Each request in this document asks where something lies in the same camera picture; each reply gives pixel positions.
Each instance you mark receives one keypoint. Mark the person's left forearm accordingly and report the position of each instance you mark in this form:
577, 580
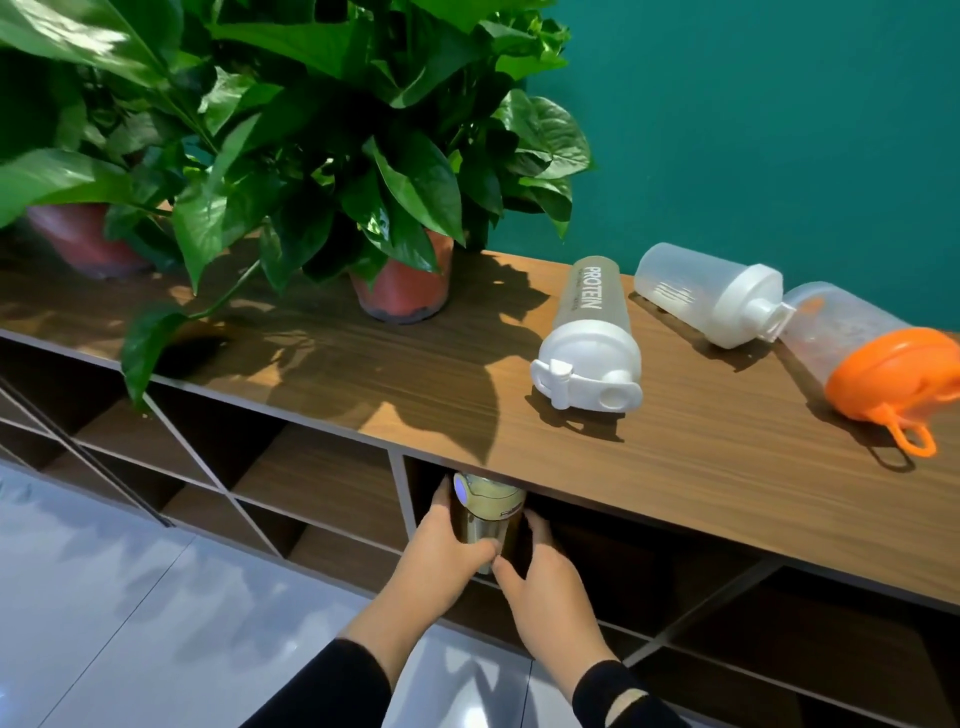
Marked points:
352, 667

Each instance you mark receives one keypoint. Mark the clear shaker bottle orange lid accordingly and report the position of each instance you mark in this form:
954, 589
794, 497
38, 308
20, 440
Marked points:
885, 371

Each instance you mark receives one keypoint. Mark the large green plant red pot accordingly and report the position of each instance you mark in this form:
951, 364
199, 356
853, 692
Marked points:
409, 285

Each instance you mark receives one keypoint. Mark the green plant dark red pot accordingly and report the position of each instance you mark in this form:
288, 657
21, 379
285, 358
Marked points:
82, 236

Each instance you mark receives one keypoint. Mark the person's left thumb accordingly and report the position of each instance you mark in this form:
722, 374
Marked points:
478, 553

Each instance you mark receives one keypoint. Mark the person's right thumb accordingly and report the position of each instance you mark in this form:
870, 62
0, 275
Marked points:
507, 574

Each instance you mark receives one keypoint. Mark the gold metal thermos bottle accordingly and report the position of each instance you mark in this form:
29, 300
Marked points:
487, 514

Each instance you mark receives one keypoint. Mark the person's right hand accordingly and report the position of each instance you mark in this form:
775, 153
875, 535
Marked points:
551, 600

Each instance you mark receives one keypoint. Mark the clear shaker bottle white lid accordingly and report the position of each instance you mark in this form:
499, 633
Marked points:
712, 296

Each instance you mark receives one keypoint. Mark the person's right forearm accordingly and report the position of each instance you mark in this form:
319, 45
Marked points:
619, 697

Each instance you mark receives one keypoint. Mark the wooden shelf cabinet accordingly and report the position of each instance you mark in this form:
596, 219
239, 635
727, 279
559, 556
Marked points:
735, 480

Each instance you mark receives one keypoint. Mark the person's left hand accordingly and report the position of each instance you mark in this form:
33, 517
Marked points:
431, 566

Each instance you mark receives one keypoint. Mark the frosted grey shaker white lid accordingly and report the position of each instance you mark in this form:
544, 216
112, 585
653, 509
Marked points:
592, 337

